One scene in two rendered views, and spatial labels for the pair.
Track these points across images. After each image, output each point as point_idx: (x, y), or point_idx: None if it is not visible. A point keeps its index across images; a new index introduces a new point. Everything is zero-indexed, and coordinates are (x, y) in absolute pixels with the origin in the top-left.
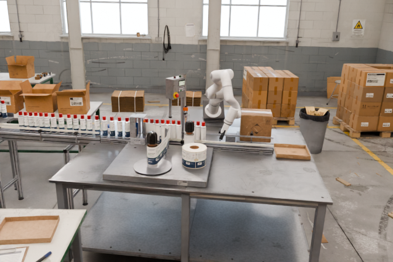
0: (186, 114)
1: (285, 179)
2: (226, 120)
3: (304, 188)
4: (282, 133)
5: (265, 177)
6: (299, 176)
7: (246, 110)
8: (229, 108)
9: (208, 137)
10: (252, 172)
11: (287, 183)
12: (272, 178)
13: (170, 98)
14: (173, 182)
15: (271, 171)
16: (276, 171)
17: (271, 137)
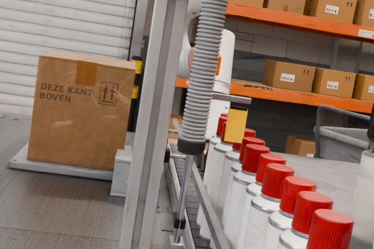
0: (222, 94)
1: (336, 177)
2: (227, 84)
3: (352, 170)
4: (24, 129)
5: (350, 189)
6: (306, 165)
7: (72, 58)
8: (225, 36)
9: (69, 219)
10: (339, 197)
11: (354, 178)
12: (346, 184)
13: None
14: None
15: (309, 179)
16: (304, 176)
17: (175, 119)
